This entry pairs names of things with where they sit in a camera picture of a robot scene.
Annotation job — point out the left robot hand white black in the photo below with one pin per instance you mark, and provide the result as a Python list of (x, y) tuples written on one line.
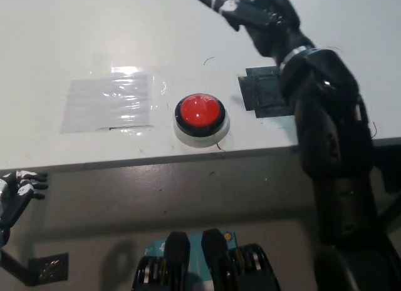
[(11, 197)]

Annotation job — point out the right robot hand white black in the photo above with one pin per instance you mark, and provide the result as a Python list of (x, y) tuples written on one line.
[(272, 18)]

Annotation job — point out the clear plastic sheet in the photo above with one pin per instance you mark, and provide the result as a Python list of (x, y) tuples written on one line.
[(108, 104)]

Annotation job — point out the red dome push button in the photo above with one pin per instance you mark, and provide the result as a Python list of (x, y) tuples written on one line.
[(200, 111)]

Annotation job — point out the black tape patch on table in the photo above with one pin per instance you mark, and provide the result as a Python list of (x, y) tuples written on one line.
[(263, 94)]

